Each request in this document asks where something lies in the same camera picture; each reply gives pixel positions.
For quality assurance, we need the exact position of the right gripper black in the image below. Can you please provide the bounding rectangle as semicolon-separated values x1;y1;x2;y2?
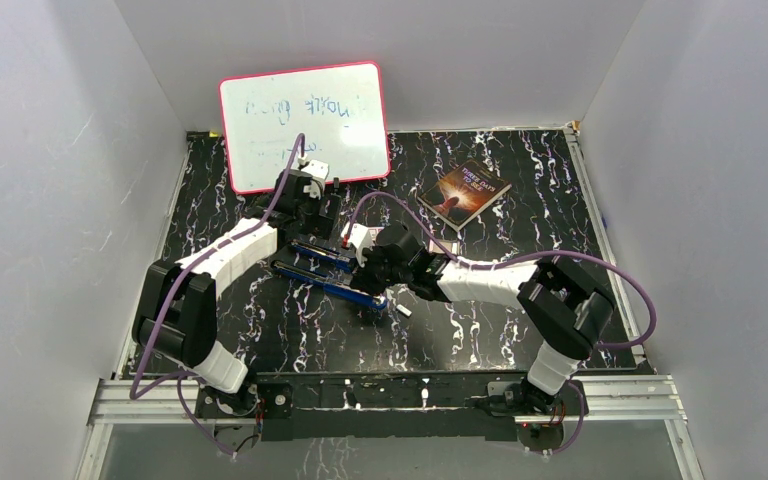
347;243;411;298

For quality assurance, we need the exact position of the staple box tray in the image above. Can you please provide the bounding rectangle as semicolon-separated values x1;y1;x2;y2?
428;239;459;255

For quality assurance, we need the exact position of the whiteboard with pink frame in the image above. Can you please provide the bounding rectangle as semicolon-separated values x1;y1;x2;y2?
218;61;391;194

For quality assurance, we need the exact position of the small red staple box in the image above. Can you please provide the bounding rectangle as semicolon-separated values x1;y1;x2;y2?
367;227;383;243

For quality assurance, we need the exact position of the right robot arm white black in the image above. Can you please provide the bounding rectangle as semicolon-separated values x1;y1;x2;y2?
341;223;615;415

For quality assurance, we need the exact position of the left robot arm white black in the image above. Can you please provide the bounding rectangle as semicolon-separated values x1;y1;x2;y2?
131;161;340;416

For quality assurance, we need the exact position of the paperback book orange cover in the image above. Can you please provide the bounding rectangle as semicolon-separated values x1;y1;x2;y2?
418;160;511;232

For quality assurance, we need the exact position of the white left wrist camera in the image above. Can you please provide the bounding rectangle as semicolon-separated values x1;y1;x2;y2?
297;157;330;185

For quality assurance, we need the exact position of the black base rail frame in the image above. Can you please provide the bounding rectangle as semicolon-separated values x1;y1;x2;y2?
195;370;587;448

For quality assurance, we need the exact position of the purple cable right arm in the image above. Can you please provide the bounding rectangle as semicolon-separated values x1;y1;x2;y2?
347;190;658;458

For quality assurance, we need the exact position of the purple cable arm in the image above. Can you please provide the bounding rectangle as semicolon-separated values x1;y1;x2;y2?
130;132;309;458
347;190;658;458

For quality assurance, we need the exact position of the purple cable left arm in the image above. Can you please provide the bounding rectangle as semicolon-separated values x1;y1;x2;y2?
130;132;309;458

